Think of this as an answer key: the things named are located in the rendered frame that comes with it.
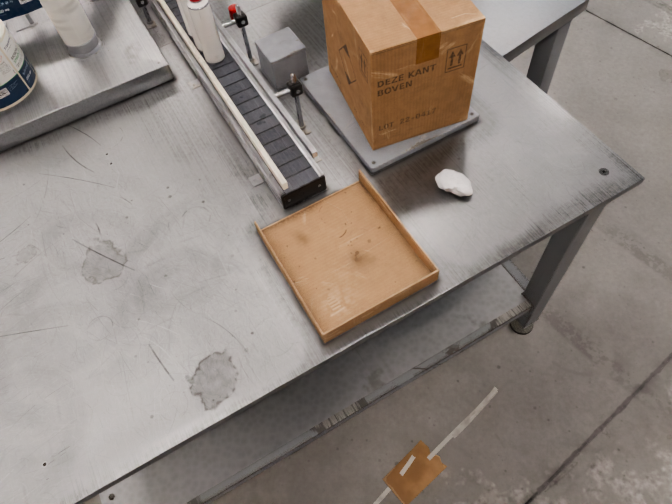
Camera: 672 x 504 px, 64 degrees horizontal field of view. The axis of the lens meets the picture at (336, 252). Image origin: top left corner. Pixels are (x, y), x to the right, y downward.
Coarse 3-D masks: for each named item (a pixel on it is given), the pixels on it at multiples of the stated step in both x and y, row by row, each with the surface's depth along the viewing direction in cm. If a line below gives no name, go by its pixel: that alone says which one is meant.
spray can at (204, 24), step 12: (192, 0) 124; (204, 0) 125; (192, 12) 126; (204, 12) 126; (204, 24) 129; (204, 36) 131; (216, 36) 133; (204, 48) 135; (216, 48) 135; (216, 60) 138
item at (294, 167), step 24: (168, 0) 155; (216, 72) 137; (240, 72) 136; (240, 96) 132; (264, 120) 127; (264, 144) 123; (288, 144) 122; (288, 168) 119; (312, 168) 118; (288, 192) 115
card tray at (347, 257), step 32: (352, 192) 120; (256, 224) 113; (288, 224) 116; (320, 224) 116; (352, 224) 115; (384, 224) 114; (288, 256) 112; (320, 256) 112; (352, 256) 111; (384, 256) 110; (416, 256) 110; (320, 288) 108; (352, 288) 107; (384, 288) 107; (416, 288) 105; (320, 320) 104; (352, 320) 100
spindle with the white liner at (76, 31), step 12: (48, 0) 130; (60, 0) 131; (72, 0) 133; (48, 12) 133; (60, 12) 133; (72, 12) 134; (84, 12) 139; (60, 24) 136; (72, 24) 136; (84, 24) 139; (72, 36) 139; (84, 36) 140; (96, 36) 145; (72, 48) 142; (84, 48) 142; (96, 48) 145
